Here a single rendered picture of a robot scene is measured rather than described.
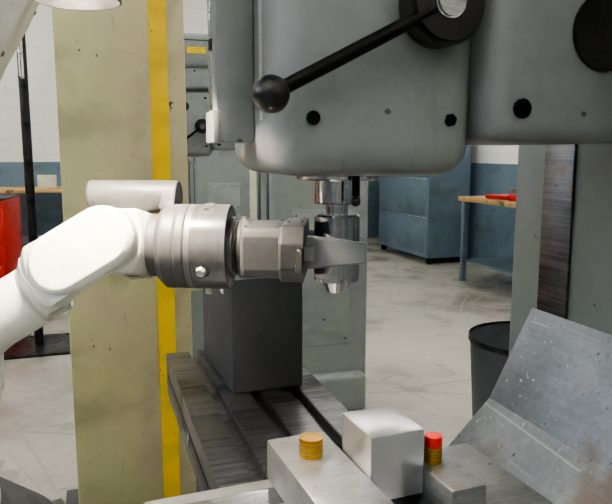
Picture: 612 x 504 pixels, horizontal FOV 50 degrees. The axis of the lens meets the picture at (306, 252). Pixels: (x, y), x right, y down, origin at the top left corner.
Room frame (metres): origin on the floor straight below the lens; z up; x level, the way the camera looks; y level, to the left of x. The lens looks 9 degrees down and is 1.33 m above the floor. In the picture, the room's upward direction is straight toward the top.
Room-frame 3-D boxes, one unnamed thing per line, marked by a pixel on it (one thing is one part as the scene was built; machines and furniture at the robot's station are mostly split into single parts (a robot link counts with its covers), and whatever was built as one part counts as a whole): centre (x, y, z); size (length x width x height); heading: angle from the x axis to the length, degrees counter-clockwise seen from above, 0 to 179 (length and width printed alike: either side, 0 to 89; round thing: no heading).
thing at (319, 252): (0.65, -0.03, 1.23); 0.06 x 0.02 x 0.03; 87
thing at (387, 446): (0.57, -0.07, 1.06); 0.06 x 0.05 x 0.06; 21
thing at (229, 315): (1.14, 0.10, 1.05); 0.22 x 0.12 x 0.20; 21
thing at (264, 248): (0.69, 0.06, 1.23); 0.13 x 0.12 x 0.10; 177
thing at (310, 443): (0.57, 0.00, 1.07); 0.02 x 0.02 x 0.02
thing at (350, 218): (0.68, -0.03, 1.26); 0.05 x 0.05 x 0.01
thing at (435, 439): (0.56, -0.11, 1.07); 0.02 x 0.02 x 0.03
